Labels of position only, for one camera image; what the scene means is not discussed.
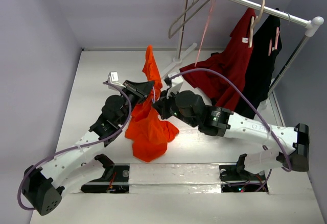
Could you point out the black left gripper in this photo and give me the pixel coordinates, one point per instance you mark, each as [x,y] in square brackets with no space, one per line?
[140,90]

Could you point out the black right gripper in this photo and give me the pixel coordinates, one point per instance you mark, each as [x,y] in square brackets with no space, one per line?
[161,105]

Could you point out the orange t-shirt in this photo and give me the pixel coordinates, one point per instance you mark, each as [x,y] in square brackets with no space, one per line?
[149,134]

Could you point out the light blue clothes hanger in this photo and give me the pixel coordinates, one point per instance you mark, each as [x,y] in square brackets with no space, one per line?
[154,95]

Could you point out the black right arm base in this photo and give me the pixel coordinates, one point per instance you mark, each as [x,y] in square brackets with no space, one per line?
[235,179]

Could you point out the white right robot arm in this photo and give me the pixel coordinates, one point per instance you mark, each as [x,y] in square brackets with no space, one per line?
[287,147]

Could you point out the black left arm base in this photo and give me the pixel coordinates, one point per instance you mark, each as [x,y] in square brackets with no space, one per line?
[115,178]

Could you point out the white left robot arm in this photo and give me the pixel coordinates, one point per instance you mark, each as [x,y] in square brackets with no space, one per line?
[46,183]

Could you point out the dark red t-shirt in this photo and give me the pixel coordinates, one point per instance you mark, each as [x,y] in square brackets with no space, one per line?
[231,63]

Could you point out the grey clothes hanger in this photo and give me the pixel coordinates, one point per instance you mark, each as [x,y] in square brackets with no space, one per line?
[182,17]

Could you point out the black t-shirt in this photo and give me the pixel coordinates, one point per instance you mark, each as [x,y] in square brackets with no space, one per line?
[261,66]

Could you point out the beige wooden clothes hanger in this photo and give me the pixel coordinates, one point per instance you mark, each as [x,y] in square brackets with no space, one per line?
[254,21]

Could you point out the pink clothes hanger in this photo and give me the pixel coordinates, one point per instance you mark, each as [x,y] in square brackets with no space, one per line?
[212,2]

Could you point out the pink hanger under black shirt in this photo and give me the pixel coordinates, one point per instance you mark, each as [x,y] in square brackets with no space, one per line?
[273,45]

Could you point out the white metal clothes rack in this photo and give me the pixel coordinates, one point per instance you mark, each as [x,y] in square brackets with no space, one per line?
[224,17]

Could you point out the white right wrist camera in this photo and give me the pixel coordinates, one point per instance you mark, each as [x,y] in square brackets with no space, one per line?
[174,82]

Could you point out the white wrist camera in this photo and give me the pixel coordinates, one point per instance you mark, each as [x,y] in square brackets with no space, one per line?
[113,81]
[174,82]

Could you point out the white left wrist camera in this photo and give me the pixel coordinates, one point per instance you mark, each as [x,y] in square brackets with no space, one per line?
[113,81]

